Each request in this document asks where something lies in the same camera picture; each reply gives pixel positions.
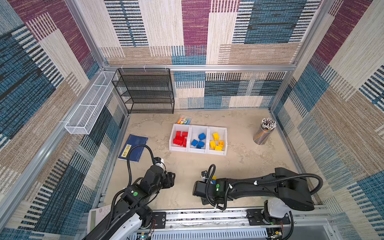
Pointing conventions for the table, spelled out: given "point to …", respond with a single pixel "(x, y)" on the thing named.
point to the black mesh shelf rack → (145, 89)
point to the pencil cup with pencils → (267, 126)
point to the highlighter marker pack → (184, 120)
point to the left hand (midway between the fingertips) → (171, 173)
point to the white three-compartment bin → (198, 139)
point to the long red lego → (178, 142)
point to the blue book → (135, 153)
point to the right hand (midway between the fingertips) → (208, 198)
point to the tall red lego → (179, 137)
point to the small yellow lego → (214, 177)
